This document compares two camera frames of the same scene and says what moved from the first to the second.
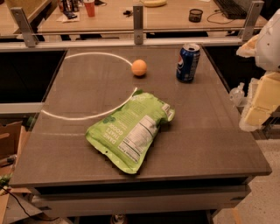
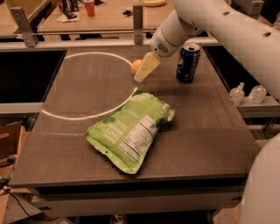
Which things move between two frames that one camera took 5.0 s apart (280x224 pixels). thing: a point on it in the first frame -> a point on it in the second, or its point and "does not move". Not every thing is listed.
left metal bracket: (30, 38) does not move
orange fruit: (139, 67) does not move
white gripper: (270, 44) -> (161, 43)
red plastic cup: (90, 8) does not move
